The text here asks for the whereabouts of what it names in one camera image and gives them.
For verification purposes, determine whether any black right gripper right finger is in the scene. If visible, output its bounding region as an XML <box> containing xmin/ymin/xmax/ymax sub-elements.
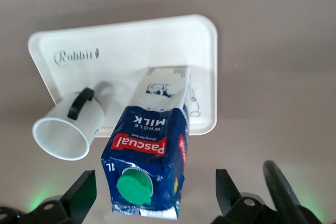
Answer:
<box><xmin>212</xmin><ymin>168</ymin><xmax>275</xmax><ymax>224</ymax></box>

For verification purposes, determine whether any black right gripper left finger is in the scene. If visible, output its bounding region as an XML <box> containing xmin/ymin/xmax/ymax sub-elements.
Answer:
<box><xmin>15</xmin><ymin>169</ymin><xmax>97</xmax><ymax>224</ymax></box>

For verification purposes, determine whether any white smiley face cup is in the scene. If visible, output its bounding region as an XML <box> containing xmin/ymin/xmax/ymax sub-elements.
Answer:
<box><xmin>31</xmin><ymin>87</ymin><xmax>105</xmax><ymax>162</ymax></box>

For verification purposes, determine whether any blue white milk carton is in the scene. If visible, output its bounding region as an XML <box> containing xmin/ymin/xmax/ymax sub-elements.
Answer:
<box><xmin>100</xmin><ymin>65</ymin><xmax>193</xmax><ymax>220</ymax></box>

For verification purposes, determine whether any cream rabbit print tray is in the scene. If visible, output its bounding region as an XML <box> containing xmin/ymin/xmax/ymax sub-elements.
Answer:
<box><xmin>27</xmin><ymin>14</ymin><xmax>219</xmax><ymax>139</ymax></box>

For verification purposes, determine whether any brown table cover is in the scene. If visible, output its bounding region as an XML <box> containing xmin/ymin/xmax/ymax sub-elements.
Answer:
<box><xmin>0</xmin><ymin>0</ymin><xmax>336</xmax><ymax>224</ymax></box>

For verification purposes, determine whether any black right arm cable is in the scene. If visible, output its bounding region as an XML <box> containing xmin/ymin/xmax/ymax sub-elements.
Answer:
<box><xmin>262</xmin><ymin>159</ymin><xmax>323</xmax><ymax>224</ymax></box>

